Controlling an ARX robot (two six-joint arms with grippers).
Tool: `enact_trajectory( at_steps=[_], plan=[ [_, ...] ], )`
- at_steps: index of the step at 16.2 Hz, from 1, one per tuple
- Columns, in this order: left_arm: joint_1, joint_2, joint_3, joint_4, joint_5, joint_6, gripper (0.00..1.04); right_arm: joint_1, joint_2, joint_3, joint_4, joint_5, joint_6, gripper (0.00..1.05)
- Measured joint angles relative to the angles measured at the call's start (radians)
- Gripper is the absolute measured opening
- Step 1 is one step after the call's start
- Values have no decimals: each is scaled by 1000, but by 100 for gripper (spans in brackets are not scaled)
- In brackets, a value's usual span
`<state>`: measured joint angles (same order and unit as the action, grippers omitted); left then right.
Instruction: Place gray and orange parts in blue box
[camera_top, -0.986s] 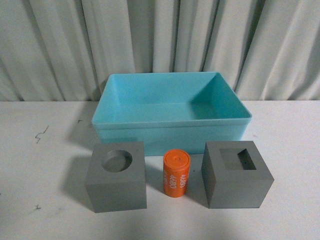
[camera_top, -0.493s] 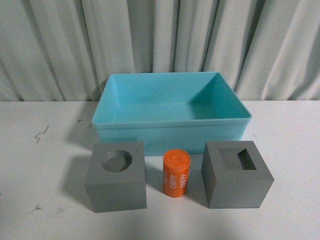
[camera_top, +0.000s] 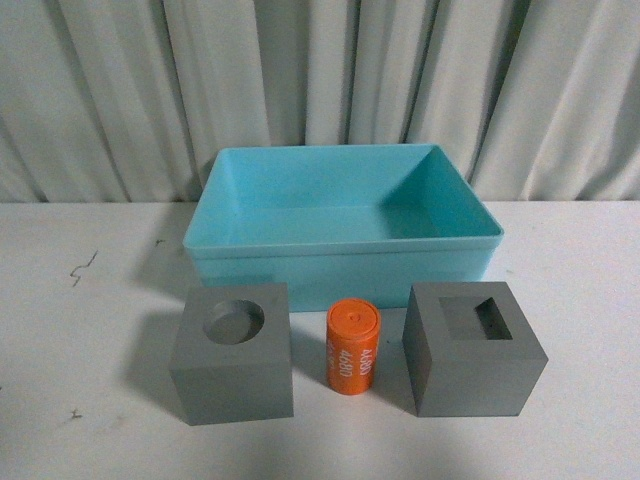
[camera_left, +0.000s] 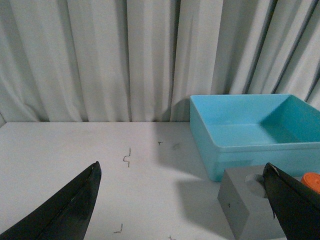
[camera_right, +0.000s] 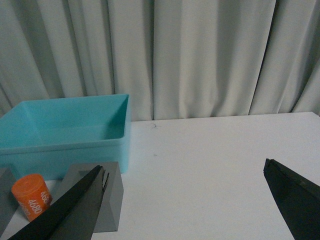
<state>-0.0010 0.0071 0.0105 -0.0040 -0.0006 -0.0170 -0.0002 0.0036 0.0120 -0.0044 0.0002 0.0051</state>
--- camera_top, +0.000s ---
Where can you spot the orange cylinder with white numbers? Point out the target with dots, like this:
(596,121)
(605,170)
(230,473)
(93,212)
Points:
(353,328)

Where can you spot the light blue plastic box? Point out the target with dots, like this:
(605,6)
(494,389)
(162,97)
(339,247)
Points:
(334,222)

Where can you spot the gray cube with square hole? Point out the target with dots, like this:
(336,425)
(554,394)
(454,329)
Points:
(469,350)

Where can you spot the gray cube with round hole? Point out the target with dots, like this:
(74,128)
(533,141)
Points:
(232,359)

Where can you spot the white pleated curtain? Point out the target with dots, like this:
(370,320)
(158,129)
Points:
(130,101)

